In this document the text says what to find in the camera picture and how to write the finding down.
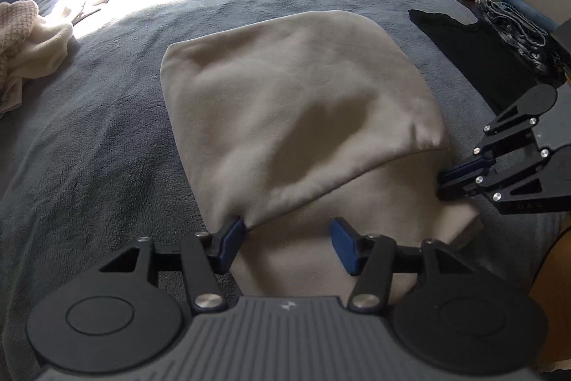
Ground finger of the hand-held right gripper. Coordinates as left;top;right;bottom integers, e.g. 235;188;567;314
437;147;571;216
441;97;540;187

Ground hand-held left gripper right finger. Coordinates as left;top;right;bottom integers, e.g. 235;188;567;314
330;217;479;315

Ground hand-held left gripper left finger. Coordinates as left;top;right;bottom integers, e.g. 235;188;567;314
99;216;246;313

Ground cream zip jacket black trim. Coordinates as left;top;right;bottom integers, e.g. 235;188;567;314
160;10;485;306

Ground blue denim jeans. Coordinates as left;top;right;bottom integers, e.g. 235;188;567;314
474;0;564;75

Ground black garment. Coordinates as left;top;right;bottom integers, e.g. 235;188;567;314
408;8;538;116

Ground pile of knitted cream blankets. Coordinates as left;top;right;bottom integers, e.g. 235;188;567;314
0;12;74;114

